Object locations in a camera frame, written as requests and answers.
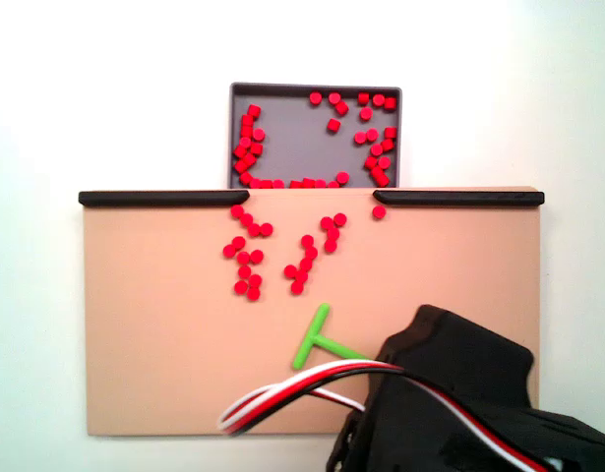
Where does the red white black cable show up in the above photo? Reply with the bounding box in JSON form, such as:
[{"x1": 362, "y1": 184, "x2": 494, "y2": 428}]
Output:
[{"x1": 216, "y1": 358, "x2": 554, "y2": 472}]

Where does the green T-shaped pusher tool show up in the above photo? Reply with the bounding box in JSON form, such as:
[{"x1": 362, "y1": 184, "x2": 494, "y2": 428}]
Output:
[{"x1": 291, "y1": 302, "x2": 373, "y2": 372}]

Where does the black edge rail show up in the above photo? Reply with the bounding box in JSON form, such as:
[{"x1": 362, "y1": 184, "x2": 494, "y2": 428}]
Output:
[
  {"x1": 372, "y1": 189, "x2": 546, "y2": 208},
  {"x1": 78, "y1": 190, "x2": 251, "y2": 207}
]

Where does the tan rectangular board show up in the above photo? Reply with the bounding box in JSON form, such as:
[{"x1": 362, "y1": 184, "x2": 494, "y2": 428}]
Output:
[{"x1": 80, "y1": 185, "x2": 546, "y2": 438}]

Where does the grey rectangular tray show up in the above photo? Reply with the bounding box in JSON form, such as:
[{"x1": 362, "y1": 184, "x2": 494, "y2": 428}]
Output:
[{"x1": 227, "y1": 81, "x2": 404, "y2": 190}]

